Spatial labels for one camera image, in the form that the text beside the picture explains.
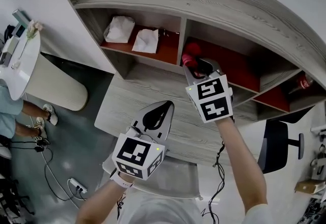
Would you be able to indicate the white office chair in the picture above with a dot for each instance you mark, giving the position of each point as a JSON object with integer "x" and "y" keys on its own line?
{"x": 178, "y": 179}

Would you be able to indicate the pale artificial flower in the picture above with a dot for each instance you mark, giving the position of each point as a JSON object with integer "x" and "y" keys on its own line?
{"x": 31, "y": 29}

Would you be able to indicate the small white trinket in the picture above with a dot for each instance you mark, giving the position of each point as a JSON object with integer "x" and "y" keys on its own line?
{"x": 16, "y": 65}

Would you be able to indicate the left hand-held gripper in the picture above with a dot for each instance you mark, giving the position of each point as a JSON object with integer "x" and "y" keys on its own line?
{"x": 132, "y": 154}

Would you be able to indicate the teal box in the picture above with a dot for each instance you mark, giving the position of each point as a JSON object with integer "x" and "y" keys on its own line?
{"x": 20, "y": 22}

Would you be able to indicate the round white pedestal table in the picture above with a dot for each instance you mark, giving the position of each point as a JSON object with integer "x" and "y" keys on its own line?
{"x": 56, "y": 85}

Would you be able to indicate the grey wood-grain table top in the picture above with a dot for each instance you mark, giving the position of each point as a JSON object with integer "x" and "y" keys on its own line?
{"x": 127, "y": 106}

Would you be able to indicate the spare hand-held gripper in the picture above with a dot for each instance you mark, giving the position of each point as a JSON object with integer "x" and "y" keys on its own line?
{"x": 40, "y": 141}

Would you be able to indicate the white power strip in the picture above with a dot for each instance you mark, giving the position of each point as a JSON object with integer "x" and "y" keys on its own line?
{"x": 77, "y": 185}

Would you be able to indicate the white wristband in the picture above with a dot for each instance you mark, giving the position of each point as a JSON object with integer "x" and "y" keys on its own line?
{"x": 122, "y": 182}

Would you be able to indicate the crumpled white paper bag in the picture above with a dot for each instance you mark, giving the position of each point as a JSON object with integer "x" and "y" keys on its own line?
{"x": 118, "y": 29}

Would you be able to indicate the small dark metal clip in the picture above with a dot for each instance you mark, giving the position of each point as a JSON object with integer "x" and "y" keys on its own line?
{"x": 165, "y": 32}

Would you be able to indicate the person's left forearm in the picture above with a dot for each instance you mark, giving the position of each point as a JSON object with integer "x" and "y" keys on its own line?
{"x": 102, "y": 202}

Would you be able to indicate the small grey box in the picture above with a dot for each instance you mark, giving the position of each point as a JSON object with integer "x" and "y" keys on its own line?
{"x": 9, "y": 51}

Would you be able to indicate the cardboard box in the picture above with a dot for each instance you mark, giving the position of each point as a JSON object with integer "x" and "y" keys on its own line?
{"x": 309, "y": 186}

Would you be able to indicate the person's right forearm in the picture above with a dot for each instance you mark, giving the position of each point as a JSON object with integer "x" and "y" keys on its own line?
{"x": 242, "y": 162}

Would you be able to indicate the plastic bottle with red label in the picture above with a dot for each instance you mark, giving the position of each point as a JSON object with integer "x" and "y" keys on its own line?
{"x": 303, "y": 83}

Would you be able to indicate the red wiping cloth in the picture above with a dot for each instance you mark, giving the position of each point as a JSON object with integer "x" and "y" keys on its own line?
{"x": 191, "y": 53}

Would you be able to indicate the black metal stand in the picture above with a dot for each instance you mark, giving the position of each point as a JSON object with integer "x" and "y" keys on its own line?
{"x": 12, "y": 205}

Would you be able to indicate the person's white shirt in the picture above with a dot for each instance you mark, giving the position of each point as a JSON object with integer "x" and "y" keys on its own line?
{"x": 158, "y": 212}

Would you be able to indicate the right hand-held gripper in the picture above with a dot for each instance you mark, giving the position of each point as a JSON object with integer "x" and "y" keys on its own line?
{"x": 214, "y": 103}

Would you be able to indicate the black office chair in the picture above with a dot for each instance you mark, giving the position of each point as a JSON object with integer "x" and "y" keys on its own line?
{"x": 275, "y": 146}

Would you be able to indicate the crumpled white paper sheet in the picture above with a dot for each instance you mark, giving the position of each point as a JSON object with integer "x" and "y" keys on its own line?
{"x": 145, "y": 41}

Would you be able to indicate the black patterned bag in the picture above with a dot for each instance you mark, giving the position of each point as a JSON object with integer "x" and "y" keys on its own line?
{"x": 317, "y": 211}

